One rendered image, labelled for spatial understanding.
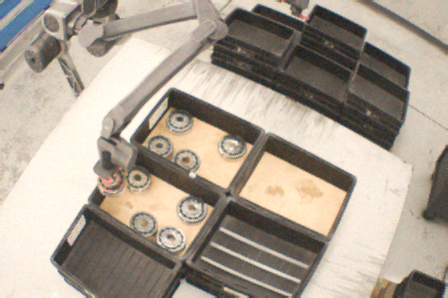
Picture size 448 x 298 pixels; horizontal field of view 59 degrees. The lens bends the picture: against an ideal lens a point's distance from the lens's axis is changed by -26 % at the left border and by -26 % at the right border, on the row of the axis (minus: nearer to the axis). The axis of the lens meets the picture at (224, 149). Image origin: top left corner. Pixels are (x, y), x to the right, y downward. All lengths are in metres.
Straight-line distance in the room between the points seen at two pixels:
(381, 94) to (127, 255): 1.79
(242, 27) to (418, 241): 1.78
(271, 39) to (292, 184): 1.22
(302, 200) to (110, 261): 0.74
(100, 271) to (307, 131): 1.12
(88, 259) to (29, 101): 1.84
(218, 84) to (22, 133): 1.48
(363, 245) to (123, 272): 0.97
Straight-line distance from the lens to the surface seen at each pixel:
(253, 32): 2.90
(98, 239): 1.72
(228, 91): 2.25
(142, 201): 1.77
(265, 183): 1.85
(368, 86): 2.84
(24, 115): 3.25
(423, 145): 3.46
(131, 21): 1.37
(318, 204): 1.85
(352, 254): 1.95
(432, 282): 2.55
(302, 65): 2.93
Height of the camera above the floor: 2.38
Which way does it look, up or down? 55 degrees down
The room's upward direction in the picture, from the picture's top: 10 degrees clockwise
